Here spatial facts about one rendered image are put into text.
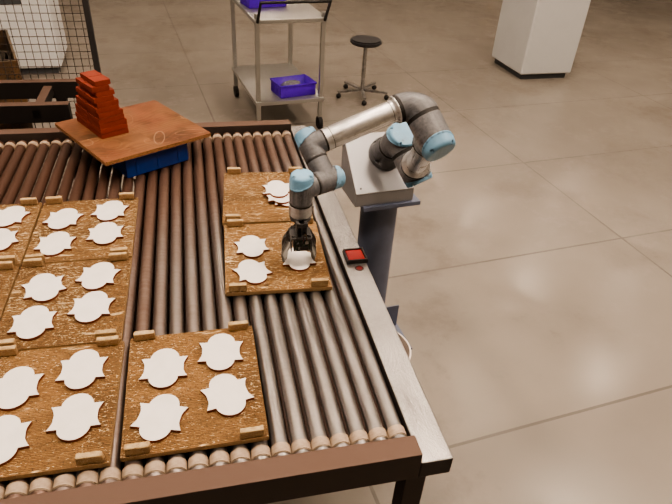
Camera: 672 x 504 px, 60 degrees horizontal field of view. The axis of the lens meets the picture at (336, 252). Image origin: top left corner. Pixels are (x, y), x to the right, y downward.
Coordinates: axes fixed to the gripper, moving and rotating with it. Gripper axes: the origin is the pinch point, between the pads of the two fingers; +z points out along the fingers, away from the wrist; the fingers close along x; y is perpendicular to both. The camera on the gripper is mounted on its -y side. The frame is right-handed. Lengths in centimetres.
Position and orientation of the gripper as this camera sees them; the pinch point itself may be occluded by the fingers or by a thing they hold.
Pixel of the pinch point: (298, 257)
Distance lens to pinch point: 205.0
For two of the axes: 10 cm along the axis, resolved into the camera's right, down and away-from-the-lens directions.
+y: 1.6, 6.2, -7.7
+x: 9.9, -0.5, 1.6
